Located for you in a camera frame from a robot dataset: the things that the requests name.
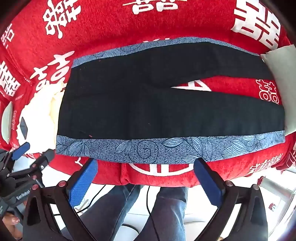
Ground red printed blanket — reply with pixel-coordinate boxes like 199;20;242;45
0;0;296;187

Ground person's left leg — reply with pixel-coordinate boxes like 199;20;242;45
80;184;144;241

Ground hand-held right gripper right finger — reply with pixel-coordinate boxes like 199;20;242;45
193;158;270;241

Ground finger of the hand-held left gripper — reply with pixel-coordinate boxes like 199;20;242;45
10;149;55;189
0;142;31;177

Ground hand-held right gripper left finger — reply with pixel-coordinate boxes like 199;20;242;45
22;158;100;241

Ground person's left hand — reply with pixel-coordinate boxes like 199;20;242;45
0;213;23;240

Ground black cable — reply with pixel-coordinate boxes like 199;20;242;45
75;184;109;214
146;185;161;241

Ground person's right leg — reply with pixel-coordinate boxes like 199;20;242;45
134;185;189;241

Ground person's leg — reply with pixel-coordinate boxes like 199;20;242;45
80;184;144;241
134;185;189;241

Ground black pants with blue trim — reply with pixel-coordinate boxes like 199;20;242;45
55;37;286;163

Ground grey pillow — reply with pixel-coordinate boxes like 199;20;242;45
260;45;296;136

